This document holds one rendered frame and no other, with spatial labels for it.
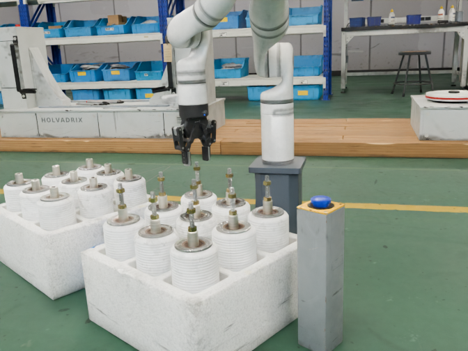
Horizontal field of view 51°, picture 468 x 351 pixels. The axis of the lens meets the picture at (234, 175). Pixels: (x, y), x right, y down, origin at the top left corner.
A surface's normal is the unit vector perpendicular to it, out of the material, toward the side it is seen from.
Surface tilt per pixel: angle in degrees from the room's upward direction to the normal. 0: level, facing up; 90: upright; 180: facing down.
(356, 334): 0
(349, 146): 90
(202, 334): 90
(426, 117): 90
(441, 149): 90
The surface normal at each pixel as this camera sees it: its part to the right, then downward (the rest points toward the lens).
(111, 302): -0.68, 0.22
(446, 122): -0.25, 0.26
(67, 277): 0.70, 0.15
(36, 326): -0.04, -0.97
